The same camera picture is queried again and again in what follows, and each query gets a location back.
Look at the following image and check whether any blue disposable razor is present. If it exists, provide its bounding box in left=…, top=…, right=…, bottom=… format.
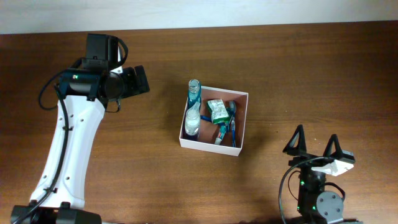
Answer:
left=200, top=115, right=212, bottom=123

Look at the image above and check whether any green white soap packet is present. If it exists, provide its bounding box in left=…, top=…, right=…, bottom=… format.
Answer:
left=206, top=99, right=229, bottom=124

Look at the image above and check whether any left black cable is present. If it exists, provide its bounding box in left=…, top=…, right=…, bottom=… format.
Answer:
left=12, top=36, right=129, bottom=224

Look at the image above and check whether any clear foam soap bottle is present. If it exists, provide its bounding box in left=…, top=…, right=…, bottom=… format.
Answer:
left=185, top=101, right=201, bottom=141

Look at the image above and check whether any white cardboard box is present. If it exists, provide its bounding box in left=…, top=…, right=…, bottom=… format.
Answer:
left=179, top=86, right=249, bottom=156

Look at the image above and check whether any teal toothpaste tube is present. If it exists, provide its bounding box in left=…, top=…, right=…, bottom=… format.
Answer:
left=215, top=125, right=227, bottom=145

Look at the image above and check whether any teal mouthwash bottle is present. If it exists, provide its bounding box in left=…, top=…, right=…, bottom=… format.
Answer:
left=188, top=79, right=201, bottom=108

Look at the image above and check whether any blue white toothbrush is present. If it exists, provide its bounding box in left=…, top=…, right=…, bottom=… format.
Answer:
left=229, top=101, right=236, bottom=147

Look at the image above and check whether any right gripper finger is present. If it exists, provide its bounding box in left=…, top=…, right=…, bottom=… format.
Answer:
left=282, top=124, right=307, bottom=156
left=323, top=134, right=343, bottom=157

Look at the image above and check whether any right black cable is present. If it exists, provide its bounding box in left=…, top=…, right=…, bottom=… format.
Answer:
left=278, top=156, right=336, bottom=224

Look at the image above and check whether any black cable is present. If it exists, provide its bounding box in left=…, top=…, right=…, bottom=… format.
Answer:
left=12, top=36, right=129, bottom=224
left=278, top=156, right=336, bottom=224

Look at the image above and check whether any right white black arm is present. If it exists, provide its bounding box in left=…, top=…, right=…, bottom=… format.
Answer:
left=278, top=124, right=360, bottom=224

